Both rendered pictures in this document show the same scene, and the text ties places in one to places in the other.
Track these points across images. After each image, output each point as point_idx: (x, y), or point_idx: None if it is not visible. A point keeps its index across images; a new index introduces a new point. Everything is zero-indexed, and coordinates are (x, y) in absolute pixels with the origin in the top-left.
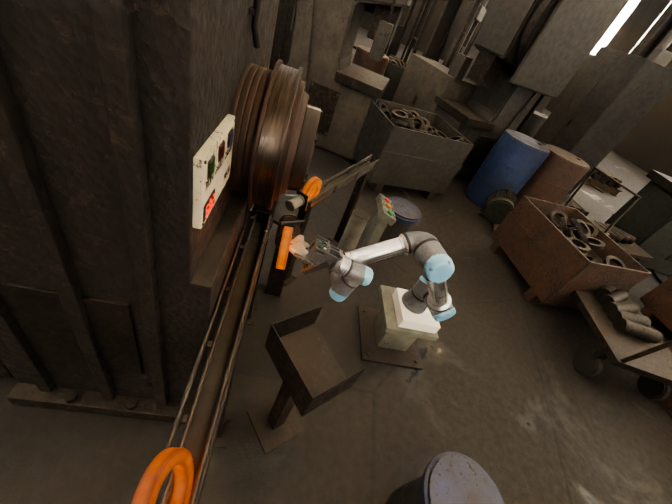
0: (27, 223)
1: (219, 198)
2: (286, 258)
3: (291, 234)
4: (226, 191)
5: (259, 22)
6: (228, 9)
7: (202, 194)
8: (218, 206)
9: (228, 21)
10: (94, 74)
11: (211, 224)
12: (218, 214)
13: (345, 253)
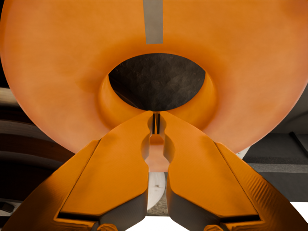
0: None
1: (165, 90)
2: (267, 132)
3: (164, 171)
4: (122, 76)
5: None
6: (166, 191)
7: (247, 149)
8: (168, 79)
9: (165, 189)
10: None
11: (204, 72)
12: (166, 62)
13: None
